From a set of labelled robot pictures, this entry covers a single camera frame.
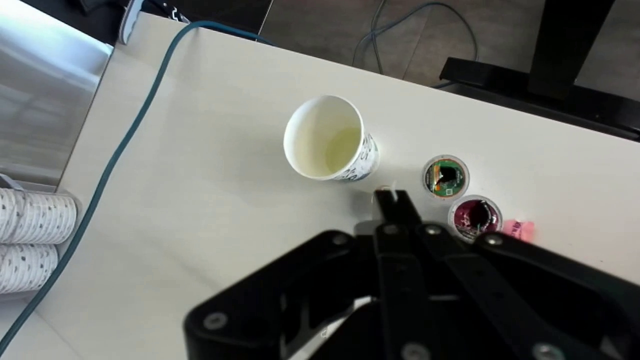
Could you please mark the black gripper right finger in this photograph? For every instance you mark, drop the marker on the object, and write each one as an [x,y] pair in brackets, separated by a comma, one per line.
[532,300]

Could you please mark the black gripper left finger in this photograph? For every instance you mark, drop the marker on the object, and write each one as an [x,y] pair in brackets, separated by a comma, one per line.
[266,293]

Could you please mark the pink packet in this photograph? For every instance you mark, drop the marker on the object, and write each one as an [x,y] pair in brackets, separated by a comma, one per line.
[520,228]

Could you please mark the small pod green lid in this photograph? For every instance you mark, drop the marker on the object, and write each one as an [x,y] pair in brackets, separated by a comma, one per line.
[444,176]

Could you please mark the floral paper cup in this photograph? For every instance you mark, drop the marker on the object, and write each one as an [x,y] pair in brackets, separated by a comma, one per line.
[331,141]

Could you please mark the black table leg base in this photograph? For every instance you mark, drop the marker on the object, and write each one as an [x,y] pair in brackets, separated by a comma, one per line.
[552,80]

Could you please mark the short paper cup stack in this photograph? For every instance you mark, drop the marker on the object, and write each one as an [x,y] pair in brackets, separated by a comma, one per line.
[26,266]

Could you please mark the tall paper cup stack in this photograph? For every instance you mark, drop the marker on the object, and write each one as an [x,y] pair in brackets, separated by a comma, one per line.
[33,217]

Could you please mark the stainless steel fridge panel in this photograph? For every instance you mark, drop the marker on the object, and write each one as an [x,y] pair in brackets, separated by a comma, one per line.
[46,100]

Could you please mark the black camera clamp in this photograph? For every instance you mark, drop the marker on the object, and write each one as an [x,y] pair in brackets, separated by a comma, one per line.
[166,9]

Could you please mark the pale metal rail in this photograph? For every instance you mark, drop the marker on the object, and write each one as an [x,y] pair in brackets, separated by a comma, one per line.
[130,16]

